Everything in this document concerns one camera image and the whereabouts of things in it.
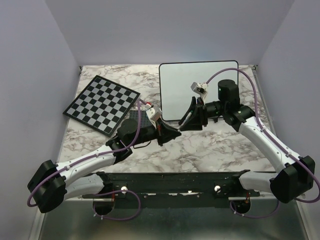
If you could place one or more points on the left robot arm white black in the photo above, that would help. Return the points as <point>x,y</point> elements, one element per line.
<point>53,183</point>

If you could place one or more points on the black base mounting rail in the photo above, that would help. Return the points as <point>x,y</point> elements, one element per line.
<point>174,190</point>

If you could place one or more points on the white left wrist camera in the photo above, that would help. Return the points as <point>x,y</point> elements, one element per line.
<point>153,113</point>

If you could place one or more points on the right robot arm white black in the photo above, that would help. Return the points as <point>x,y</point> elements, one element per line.
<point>293,176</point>

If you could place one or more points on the aluminium extrusion frame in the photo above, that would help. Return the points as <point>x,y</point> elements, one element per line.
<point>75,197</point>

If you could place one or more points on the green whiteboard marker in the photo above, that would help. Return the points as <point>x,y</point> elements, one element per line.
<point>184,121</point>

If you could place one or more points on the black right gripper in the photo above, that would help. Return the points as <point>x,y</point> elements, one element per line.
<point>198,118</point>

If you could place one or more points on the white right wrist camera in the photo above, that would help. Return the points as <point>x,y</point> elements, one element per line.
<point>200,88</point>

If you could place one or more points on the white whiteboard black frame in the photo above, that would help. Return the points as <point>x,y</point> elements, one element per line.
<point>175,80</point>

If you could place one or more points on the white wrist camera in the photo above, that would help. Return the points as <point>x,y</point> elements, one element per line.
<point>153,113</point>
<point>200,88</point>

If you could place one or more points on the black and silver chessboard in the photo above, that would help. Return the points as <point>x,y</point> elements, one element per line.
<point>102,105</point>

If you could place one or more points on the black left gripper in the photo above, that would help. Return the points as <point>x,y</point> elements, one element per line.
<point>165,133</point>

